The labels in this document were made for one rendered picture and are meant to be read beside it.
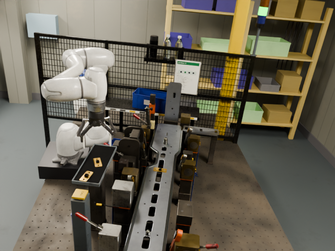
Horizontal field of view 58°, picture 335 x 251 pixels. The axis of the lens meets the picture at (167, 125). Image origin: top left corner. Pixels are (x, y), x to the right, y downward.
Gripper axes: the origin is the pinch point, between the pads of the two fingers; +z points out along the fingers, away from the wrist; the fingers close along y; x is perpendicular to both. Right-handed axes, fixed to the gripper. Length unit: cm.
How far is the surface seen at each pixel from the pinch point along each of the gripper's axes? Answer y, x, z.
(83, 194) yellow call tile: -10.2, -24.6, 11.5
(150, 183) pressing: 30.0, -4.7, 27.5
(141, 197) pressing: 21.2, -15.6, 27.5
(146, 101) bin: 54, 91, 17
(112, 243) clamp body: 0, -44, 26
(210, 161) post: 99, 45, 55
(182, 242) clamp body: 29, -55, 21
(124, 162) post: 16.3, 6.1, 17.6
